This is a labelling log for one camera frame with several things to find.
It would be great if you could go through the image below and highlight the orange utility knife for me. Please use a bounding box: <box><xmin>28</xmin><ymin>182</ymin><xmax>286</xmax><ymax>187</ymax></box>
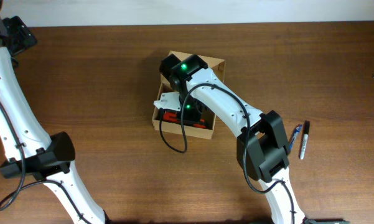
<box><xmin>162</xmin><ymin>112</ymin><xmax>207</xmax><ymax>129</ymax></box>

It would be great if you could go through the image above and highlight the blue pen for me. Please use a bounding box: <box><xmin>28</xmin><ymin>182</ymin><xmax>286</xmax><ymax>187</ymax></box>
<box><xmin>289</xmin><ymin>124</ymin><xmax>302</xmax><ymax>149</ymax></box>

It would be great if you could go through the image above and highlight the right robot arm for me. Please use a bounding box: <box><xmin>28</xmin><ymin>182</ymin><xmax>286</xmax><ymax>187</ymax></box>
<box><xmin>154</xmin><ymin>54</ymin><xmax>308</xmax><ymax>223</ymax></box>

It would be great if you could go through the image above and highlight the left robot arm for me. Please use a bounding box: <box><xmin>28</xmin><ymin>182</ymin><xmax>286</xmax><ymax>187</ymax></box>
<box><xmin>0</xmin><ymin>1</ymin><xmax>111</xmax><ymax>223</ymax></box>

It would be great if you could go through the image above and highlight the black and white marker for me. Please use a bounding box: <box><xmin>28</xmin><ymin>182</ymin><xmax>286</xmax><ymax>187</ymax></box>
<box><xmin>299</xmin><ymin>121</ymin><xmax>311</xmax><ymax>160</ymax></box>

